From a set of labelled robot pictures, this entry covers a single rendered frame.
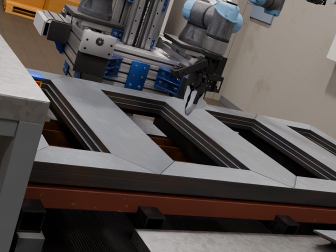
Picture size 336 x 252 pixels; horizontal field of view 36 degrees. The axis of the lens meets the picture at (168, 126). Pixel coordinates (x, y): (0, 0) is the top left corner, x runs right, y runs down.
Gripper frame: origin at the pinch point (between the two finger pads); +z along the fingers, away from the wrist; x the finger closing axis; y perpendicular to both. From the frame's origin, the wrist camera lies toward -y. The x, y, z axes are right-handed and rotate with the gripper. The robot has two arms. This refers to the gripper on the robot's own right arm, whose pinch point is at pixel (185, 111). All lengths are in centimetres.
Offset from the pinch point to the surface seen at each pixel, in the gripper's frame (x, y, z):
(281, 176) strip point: -29.5, 19.4, 6.0
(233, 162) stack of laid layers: -19.5, 9.0, 7.5
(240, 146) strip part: -9.1, 18.8, 5.9
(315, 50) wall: 264, 311, -16
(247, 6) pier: 408, 317, -35
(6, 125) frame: -54, -69, -8
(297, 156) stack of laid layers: -2, 53, 9
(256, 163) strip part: -21.7, 15.9, 5.9
